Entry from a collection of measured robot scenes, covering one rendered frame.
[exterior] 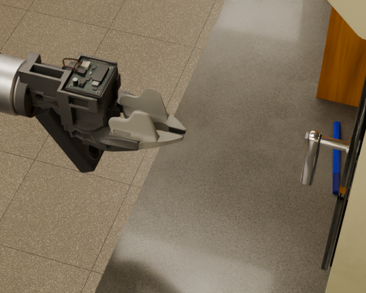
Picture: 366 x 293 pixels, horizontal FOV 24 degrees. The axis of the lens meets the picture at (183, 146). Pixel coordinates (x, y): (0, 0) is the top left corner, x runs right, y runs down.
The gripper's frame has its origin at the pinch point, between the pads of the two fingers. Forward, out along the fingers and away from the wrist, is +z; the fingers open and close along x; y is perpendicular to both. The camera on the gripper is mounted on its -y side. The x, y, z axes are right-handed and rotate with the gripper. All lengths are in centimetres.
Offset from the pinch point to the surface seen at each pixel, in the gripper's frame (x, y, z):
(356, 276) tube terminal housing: -5.3, -12.0, 26.2
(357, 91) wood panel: 31.7, -16.8, 20.2
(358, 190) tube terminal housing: -5.3, 4.9, 23.6
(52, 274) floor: 37, -114, -47
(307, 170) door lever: -0.8, 0.8, 17.2
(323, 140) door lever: -0.3, 6.3, 18.4
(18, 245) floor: 42, -115, -60
